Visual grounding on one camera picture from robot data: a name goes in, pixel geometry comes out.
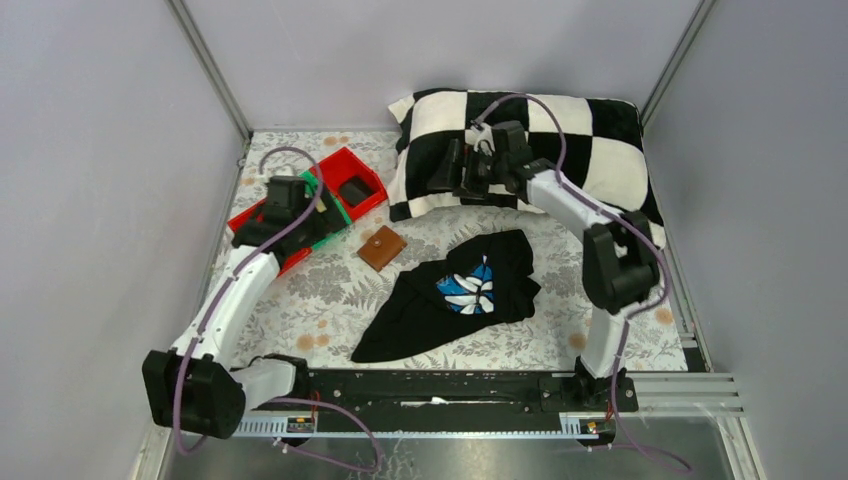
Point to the floral patterned table mat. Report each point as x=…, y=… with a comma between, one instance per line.
x=321, y=307

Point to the black shirt blue white print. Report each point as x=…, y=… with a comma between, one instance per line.
x=484, y=281

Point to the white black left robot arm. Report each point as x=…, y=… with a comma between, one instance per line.
x=194, y=385

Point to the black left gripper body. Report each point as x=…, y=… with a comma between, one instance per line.
x=320, y=224

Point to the red bin with cards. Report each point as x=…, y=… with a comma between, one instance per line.
x=248, y=228

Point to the green plastic bin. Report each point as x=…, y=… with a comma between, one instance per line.
x=325, y=222

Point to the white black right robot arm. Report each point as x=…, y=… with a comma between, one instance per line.
x=620, y=268

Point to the brown leather card holder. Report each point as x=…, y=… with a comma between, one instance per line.
x=381, y=248

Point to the black white checkered pillow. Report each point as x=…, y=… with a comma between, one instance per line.
x=601, y=140

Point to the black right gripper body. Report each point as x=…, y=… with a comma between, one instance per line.
x=498, y=167

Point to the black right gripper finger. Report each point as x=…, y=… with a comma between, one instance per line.
x=472, y=184
x=448, y=175

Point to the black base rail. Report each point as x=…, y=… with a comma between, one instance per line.
x=434, y=404

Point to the black object in red bin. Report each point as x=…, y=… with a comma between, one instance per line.
x=354, y=191

